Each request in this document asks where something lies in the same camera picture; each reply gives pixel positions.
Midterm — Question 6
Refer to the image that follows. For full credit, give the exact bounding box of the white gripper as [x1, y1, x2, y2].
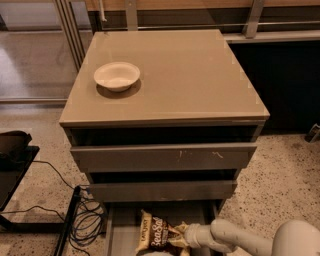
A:
[173, 222, 212, 248]

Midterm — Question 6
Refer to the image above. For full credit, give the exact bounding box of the brown sea salt chip bag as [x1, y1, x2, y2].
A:
[135, 210, 190, 256]

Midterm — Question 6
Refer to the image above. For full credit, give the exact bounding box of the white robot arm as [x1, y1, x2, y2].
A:
[183, 218, 320, 256]

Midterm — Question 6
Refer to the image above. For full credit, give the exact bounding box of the grey middle drawer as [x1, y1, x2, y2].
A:
[90, 180, 237, 202]

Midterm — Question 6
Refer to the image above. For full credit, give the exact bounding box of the grey drawer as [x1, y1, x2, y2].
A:
[71, 143, 257, 173]
[90, 180, 237, 202]
[104, 201, 218, 256]

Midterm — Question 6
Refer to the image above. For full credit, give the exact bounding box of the grey bottom drawer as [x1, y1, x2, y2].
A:
[104, 201, 218, 256]

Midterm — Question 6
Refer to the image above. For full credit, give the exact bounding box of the grey top drawer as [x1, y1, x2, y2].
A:
[71, 143, 257, 173]

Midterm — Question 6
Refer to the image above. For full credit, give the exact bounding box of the grey drawer cabinet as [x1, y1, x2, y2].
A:
[58, 29, 270, 214]

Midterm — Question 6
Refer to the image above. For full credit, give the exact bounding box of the small dark floor object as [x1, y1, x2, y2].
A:
[305, 124, 320, 143]

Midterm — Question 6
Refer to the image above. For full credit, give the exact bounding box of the white paper bowl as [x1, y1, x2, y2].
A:
[94, 62, 141, 92]

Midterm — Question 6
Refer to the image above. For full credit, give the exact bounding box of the black metal stand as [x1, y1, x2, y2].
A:
[0, 146, 80, 256]

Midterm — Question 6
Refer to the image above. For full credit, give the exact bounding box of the dark object on stand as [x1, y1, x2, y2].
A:
[0, 130, 32, 161]

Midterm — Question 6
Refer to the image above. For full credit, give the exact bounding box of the black coiled cable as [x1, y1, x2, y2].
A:
[0, 160, 106, 256]

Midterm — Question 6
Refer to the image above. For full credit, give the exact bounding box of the metal railing frame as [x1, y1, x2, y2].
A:
[51, 0, 320, 66]

